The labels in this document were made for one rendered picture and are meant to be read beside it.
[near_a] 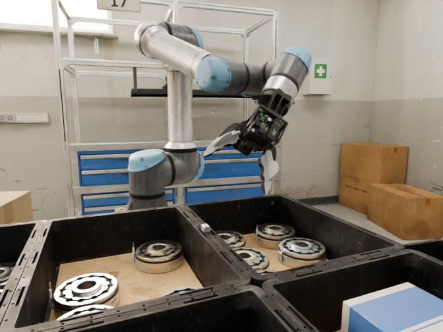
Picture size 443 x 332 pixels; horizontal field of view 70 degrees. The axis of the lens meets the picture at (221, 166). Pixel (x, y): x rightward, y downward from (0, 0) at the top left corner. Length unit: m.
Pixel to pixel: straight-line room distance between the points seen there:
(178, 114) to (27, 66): 2.56
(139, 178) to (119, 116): 2.39
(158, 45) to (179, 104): 0.24
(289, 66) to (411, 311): 0.52
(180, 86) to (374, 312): 0.86
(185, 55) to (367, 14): 3.91
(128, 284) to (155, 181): 0.43
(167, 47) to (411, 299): 0.75
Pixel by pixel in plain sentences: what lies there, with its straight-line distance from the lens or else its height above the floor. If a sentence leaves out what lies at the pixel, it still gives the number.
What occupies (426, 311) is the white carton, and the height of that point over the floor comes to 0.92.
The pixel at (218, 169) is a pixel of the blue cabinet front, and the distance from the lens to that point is 2.68.
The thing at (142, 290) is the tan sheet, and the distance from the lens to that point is 0.65.
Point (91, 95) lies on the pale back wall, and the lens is 3.40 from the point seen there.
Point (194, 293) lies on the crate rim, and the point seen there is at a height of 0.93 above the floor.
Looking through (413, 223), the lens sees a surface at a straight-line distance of 3.41.
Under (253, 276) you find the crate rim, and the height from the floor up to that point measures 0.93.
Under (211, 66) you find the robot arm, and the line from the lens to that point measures 0.71.
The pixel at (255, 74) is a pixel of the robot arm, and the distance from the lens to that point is 0.79.
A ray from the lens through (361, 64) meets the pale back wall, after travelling 4.47.
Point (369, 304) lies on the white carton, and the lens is 0.47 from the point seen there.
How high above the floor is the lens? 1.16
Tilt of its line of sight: 9 degrees down
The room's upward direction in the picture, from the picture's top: straight up
